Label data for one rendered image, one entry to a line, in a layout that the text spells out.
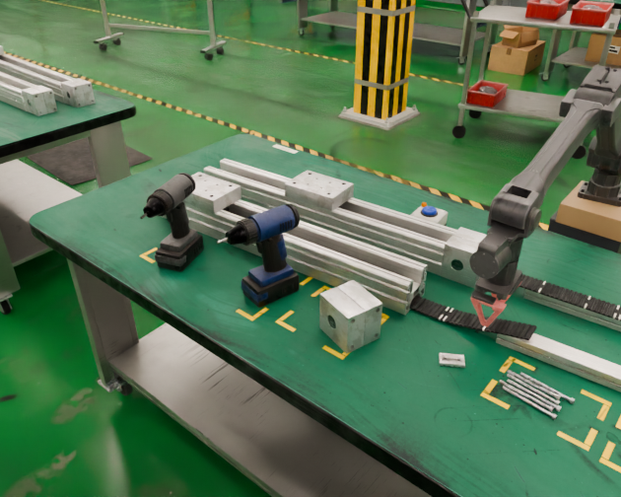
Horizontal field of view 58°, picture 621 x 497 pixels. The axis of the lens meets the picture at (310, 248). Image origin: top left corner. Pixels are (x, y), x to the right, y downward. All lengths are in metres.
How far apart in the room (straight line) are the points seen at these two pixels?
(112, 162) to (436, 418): 2.11
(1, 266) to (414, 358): 1.97
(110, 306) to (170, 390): 0.34
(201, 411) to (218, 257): 0.57
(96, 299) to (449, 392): 1.22
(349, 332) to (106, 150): 1.87
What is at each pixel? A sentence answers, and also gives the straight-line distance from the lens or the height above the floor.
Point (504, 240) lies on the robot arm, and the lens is 1.10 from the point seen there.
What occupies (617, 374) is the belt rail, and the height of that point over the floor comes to 0.81.
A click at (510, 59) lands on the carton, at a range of 6.38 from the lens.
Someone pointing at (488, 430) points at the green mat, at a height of 0.78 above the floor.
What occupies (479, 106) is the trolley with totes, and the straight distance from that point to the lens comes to 4.42.
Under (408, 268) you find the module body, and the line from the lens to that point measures 1.33.
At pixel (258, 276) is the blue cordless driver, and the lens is 1.30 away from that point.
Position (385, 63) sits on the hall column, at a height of 0.48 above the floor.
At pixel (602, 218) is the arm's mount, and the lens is 1.74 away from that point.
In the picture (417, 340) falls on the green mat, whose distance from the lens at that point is 1.25.
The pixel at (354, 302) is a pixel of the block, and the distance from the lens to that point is 1.18.
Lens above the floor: 1.59
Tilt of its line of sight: 32 degrees down
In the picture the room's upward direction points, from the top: straight up
